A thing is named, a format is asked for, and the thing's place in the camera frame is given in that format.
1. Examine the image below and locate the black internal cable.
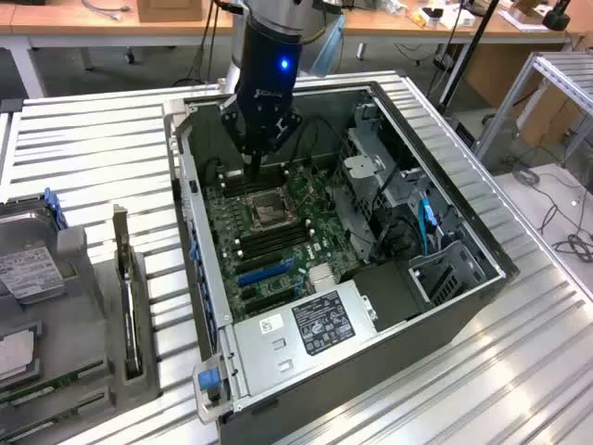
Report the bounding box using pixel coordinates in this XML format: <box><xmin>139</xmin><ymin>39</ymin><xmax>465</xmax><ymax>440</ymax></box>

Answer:
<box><xmin>285</xmin><ymin>115</ymin><xmax>345</xmax><ymax>173</ymax></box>

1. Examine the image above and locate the aluminium frame shelf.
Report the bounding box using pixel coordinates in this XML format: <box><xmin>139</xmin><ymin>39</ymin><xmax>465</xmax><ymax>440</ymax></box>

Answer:
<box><xmin>473</xmin><ymin>50</ymin><xmax>593</xmax><ymax>164</ymax></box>

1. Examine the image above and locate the black slanted pole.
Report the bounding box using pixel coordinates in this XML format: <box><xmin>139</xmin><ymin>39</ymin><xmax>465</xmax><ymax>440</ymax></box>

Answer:
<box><xmin>437</xmin><ymin>0</ymin><xmax>502</xmax><ymax>107</ymax></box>

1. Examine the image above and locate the blue case latch handle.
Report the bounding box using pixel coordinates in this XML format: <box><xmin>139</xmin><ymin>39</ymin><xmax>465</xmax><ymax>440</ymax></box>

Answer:
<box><xmin>196</xmin><ymin>364</ymin><xmax>220</xmax><ymax>391</ymax></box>

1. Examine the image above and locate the silver power supply unit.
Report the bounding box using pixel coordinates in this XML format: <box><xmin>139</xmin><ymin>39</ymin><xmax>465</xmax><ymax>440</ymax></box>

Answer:
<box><xmin>233</xmin><ymin>286</ymin><xmax>380</xmax><ymax>401</ymax></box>

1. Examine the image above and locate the long wooden desk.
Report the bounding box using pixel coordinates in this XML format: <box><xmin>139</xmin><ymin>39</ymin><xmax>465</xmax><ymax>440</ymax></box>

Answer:
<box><xmin>341</xmin><ymin>0</ymin><xmax>587</xmax><ymax>61</ymax></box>

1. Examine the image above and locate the silver metal drive cage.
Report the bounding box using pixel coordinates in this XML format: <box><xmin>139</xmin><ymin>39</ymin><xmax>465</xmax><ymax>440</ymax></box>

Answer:
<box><xmin>336</xmin><ymin>102</ymin><xmax>405</xmax><ymax>261</ymax></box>

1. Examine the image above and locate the grey metal disk bay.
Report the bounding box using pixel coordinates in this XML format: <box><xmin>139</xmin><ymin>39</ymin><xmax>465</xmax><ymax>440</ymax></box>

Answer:
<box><xmin>408</xmin><ymin>239</ymin><xmax>488</xmax><ymax>305</ymax></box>

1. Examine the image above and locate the grey foam parts rack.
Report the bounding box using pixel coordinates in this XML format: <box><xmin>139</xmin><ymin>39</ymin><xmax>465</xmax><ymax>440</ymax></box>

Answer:
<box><xmin>0</xmin><ymin>202</ymin><xmax>162</xmax><ymax>445</ymax></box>

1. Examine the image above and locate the blue flat wire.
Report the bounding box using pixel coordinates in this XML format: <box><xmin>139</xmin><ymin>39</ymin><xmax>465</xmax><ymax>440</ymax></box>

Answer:
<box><xmin>418</xmin><ymin>197</ymin><xmax>439</xmax><ymax>257</ymax></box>

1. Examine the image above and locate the blue expansion slot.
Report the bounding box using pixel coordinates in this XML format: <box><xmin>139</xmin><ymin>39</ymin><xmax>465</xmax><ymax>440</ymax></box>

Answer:
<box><xmin>236</xmin><ymin>258</ymin><xmax>295</xmax><ymax>287</ymax></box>

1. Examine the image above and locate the brown cardboard box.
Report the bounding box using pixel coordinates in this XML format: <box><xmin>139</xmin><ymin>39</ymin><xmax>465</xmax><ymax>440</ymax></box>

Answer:
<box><xmin>137</xmin><ymin>0</ymin><xmax>206</xmax><ymax>24</ymax></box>

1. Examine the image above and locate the black round device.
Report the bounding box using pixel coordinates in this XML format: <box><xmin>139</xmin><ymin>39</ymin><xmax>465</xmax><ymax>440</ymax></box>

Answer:
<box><xmin>542</xmin><ymin>0</ymin><xmax>572</xmax><ymax>32</ymax></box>

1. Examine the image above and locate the silver CPU chip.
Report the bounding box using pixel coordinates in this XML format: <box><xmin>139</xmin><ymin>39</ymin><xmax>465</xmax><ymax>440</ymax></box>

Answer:
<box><xmin>0</xmin><ymin>330</ymin><xmax>37</xmax><ymax>377</ymax></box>

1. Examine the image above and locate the cardboard box with white label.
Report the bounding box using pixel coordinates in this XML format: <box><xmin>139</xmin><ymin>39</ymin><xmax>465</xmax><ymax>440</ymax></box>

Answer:
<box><xmin>515</xmin><ymin>77</ymin><xmax>583</xmax><ymax>147</ymax></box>

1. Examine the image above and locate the silver chipset heatsink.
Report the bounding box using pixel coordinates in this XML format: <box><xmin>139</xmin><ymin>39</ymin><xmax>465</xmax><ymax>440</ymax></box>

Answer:
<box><xmin>307</xmin><ymin>265</ymin><xmax>340</xmax><ymax>286</ymax></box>

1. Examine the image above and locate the metal CPU socket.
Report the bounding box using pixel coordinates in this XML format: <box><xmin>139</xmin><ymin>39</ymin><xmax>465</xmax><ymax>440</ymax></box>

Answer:
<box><xmin>244</xmin><ymin>188</ymin><xmax>298</xmax><ymax>232</ymax></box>

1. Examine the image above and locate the green motherboard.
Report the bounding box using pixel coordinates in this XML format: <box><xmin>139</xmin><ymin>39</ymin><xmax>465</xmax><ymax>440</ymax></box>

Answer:
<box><xmin>203</xmin><ymin>165</ymin><xmax>363</xmax><ymax>322</ymax></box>

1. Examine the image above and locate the hard disk with blue carrier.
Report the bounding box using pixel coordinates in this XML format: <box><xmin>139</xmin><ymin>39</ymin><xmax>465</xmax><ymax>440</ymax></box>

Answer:
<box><xmin>0</xmin><ymin>186</ymin><xmax>71</xmax><ymax>306</ymax></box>

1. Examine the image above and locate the wooden desk with white frame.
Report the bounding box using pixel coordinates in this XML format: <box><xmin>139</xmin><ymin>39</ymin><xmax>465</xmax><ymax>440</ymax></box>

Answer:
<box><xmin>0</xmin><ymin>0</ymin><xmax>235</xmax><ymax>98</ymax></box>

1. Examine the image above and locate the green RAM stick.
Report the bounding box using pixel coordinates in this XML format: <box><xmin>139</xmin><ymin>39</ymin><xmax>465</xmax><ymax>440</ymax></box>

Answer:
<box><xmin>0</xmin><ymin>363</ymin><xmax>104</xmax><ymax>405</ymax></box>

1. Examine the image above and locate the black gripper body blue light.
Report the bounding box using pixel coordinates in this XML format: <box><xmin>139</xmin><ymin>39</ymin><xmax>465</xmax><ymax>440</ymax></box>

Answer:
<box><xmin>233</xmin><ymin>15</ymin><xmax>306</xmax><ymax>122</ymax></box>

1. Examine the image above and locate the black floor cable bundle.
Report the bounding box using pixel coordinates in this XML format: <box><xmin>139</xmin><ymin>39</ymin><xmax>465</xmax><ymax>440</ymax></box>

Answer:
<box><xmin>502</xmin><ymin>159</ymin><xmax>593</xmax><ymax>263</ymax></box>

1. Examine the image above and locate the open black PC case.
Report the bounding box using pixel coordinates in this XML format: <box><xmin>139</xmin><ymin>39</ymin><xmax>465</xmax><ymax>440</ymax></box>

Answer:
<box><xmin>161</xmin><ymin>81</ymin><xmax>520</xmax><ymax>445</ymax></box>

